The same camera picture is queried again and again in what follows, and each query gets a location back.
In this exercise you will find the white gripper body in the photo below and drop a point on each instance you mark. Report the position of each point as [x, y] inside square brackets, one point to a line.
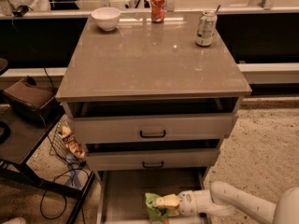
[189, 202]

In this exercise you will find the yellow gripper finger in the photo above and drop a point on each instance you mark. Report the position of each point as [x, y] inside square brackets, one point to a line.
[167, 201]
[173, 212]

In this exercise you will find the green rice chip bag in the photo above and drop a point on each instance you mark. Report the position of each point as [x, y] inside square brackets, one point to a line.
[157, 215]

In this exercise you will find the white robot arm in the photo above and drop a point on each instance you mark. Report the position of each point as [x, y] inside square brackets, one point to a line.
[220, 201]

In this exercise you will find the open bottom drawer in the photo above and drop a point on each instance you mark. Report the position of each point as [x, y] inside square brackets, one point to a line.
[123, 198]

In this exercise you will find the grey drawer cabinet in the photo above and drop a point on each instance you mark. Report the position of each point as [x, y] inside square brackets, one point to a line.
[144, 68]

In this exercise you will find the snack bag in basket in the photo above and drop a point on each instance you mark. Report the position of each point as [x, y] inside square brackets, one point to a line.
[71, 143]

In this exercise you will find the black side table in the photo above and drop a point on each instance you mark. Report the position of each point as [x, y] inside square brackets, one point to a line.
[19, 143]

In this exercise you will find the white green soda can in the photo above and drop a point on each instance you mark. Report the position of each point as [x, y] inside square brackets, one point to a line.
[206, 28]

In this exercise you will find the white ceramic bowl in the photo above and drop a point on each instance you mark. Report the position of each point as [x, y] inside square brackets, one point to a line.
[106, 18]

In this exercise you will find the orange soda can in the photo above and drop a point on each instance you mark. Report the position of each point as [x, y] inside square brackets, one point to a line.
[157, 10]

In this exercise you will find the black power adapter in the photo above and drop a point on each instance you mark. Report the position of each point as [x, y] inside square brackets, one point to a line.
[20, 11]

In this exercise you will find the middle drawer with black handle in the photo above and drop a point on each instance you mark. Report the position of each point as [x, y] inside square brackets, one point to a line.
[136, 160]

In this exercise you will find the drawer with black handle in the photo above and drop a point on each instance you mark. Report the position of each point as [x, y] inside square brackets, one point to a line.
[152, 128]
[136, 160]

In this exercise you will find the top drawer with black handle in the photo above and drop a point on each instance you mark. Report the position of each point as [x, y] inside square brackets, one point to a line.
[152, 128]

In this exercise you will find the wire mesh basket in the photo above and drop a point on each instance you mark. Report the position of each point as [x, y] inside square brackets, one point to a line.
[57, 144]

